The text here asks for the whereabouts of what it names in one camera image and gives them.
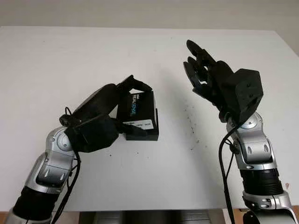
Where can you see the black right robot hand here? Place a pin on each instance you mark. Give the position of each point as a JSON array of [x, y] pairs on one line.
[[217, 79]]

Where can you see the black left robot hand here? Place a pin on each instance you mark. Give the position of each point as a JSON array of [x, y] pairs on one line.
[[100, 100]]

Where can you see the black RealSense box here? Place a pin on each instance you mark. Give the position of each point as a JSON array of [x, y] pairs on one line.
[[142, 109]]

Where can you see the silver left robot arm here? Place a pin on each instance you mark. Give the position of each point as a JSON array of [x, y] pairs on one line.
[[49, 168]]

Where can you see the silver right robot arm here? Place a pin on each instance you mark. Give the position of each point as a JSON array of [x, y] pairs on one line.
[[257, 149]]

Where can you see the dark grey robot torso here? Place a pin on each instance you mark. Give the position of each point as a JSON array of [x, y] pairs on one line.
[[151, 217]]

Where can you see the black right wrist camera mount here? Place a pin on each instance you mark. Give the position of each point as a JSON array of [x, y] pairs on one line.
[[247, 91]]

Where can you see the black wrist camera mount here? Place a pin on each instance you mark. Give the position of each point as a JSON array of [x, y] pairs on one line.
[[247, 91], [93, 137]]

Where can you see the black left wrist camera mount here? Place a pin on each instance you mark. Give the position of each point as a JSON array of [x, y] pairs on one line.
[[93, 137]]

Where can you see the black camera box base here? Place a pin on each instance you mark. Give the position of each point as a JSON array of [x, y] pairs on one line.
[[151, 136]]

